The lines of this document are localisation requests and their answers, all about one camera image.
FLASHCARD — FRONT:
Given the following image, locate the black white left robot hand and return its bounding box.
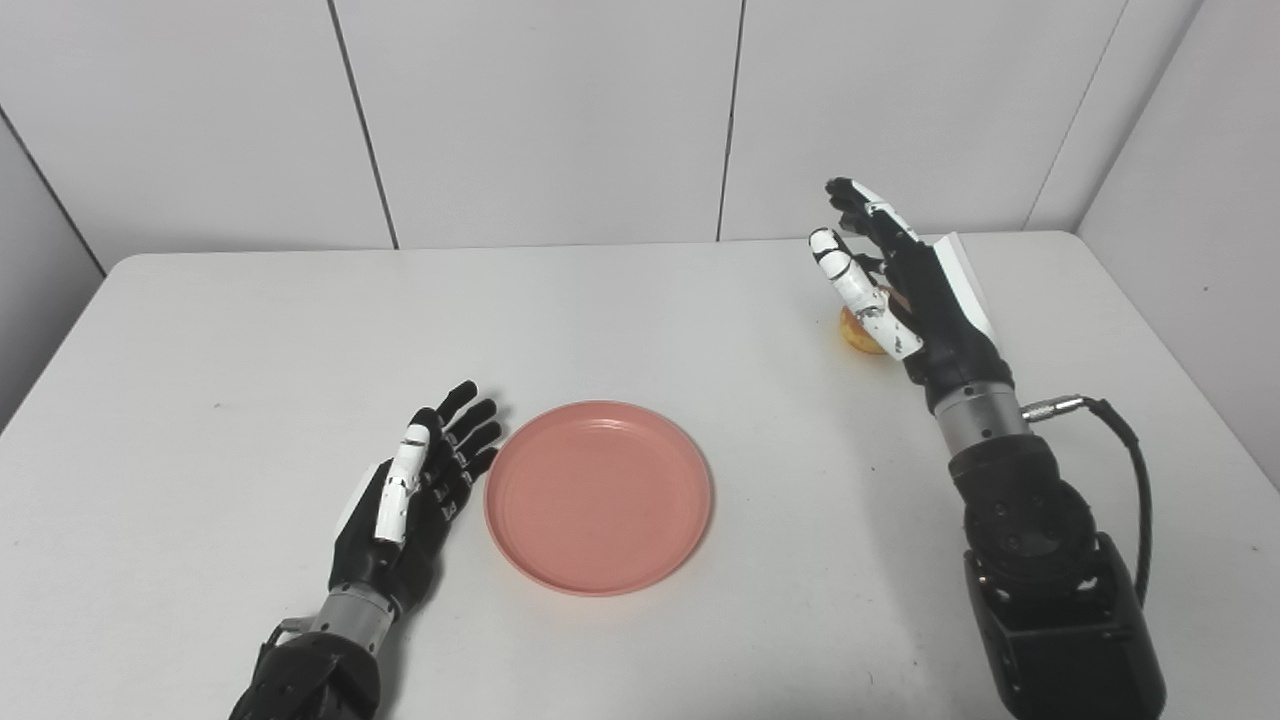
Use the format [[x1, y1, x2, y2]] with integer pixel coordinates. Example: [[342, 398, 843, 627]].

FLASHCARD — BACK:
[[328, 380, 503, 616]]

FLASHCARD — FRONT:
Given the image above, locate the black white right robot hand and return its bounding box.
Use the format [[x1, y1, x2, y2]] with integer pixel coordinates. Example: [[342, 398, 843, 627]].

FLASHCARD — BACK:
[[808, 177, 1013, 413]]

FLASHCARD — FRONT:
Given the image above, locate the cream puff pastry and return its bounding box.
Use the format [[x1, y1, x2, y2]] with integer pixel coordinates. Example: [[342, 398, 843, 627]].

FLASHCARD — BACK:
[[838, 285, 901, 356]]

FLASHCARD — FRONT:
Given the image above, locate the pink round plate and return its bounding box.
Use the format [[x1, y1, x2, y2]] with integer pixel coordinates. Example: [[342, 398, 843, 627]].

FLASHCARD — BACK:
[[484, 401, 714, 598]]

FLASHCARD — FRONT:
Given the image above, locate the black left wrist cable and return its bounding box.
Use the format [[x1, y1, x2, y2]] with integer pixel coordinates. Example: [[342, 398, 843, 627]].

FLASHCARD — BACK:
[[255, 618, 313, 681]]

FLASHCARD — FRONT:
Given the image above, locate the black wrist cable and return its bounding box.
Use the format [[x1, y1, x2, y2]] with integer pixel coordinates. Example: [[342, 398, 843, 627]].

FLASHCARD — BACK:
[[1020, 395, 1154, 606], [255, 618, 313, 681]]

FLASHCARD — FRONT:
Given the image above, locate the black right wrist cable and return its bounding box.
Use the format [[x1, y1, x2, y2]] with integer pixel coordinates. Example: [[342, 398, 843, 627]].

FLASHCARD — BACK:
[[1020, 395, 1154, 606]]

